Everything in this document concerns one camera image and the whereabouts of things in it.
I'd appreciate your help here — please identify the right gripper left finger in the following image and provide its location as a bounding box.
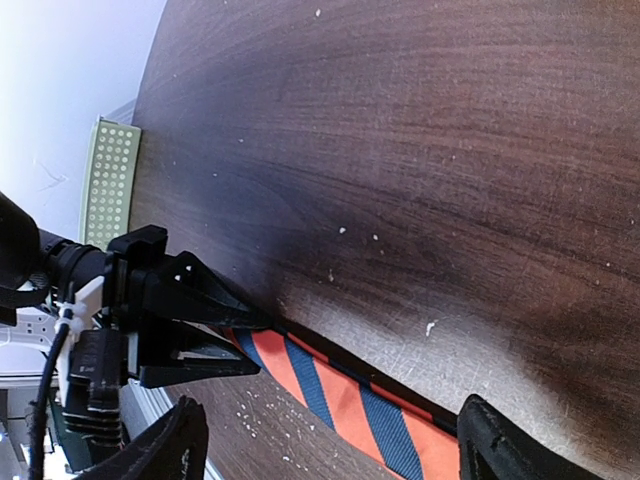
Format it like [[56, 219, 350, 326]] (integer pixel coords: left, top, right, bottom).
[[78, 396, 208, 480]]

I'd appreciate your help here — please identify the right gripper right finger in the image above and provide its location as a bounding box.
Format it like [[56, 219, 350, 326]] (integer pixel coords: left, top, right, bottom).
[[457, 394, 600, 480]]

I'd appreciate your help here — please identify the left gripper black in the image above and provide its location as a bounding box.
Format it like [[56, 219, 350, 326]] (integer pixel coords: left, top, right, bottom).
[[102, 225, 274, 388]]

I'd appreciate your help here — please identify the red navy striped tie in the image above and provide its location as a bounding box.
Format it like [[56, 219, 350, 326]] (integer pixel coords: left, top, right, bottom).
[[219, 326, 460, 479]]

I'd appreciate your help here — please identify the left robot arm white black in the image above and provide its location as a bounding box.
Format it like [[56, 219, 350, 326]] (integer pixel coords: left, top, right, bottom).
[[1, 197, 273, 388]]

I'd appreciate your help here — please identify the pale green perforated basket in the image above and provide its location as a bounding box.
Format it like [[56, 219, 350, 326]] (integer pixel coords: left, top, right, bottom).
[[79, 117, 142, 250]]

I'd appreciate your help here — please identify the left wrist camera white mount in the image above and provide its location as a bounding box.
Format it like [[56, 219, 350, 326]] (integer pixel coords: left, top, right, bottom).
[[49, 277, 131, 446]]

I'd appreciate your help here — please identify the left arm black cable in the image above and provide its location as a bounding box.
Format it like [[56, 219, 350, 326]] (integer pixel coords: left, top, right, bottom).
[[24, 322, 71, 480]]

